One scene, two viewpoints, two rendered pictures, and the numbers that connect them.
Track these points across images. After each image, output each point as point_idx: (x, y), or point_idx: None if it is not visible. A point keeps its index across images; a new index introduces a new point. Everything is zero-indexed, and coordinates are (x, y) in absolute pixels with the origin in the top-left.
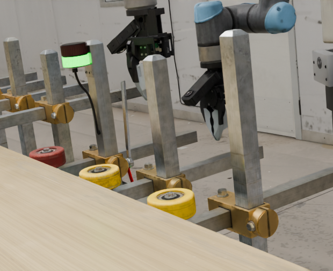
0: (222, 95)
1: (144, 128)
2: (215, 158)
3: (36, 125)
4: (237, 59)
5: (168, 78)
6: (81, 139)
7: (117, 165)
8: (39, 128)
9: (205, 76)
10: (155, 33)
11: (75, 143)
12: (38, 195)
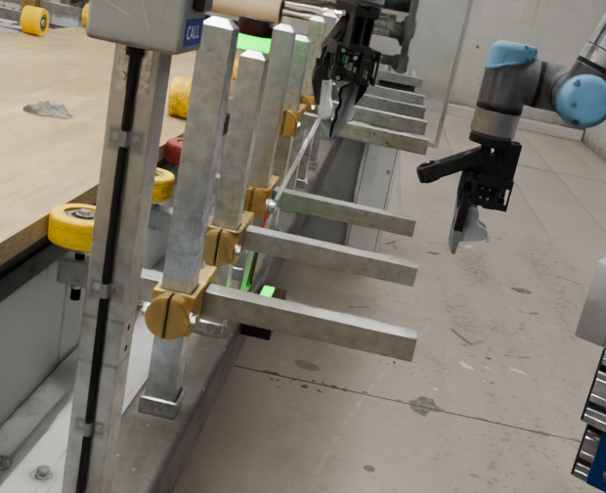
0: (473, 189)
1: None
2: (331, 246)
3: (582, 213)
4: (200, 61)
5: (259, 90)
6: None
7: (248, 201)
8: (580, 218)
9: (467, 151)
10: (348, 41)
11: (597, 253)
12: (44, 158)
